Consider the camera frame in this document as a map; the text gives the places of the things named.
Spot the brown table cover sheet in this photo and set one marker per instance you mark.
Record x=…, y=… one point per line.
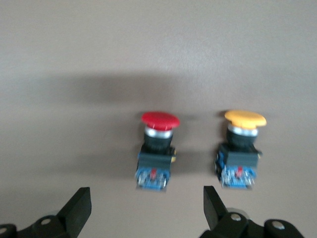
x=74, y=49

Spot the red mushroom push button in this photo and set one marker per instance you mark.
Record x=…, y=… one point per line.
x=156, y=153

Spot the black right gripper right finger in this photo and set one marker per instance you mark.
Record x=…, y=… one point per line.
x=218, y=215

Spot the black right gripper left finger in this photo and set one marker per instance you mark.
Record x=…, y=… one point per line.
x=74, y=215

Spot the yellow mushroom push button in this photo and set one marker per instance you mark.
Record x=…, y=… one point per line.
x=239, y=153

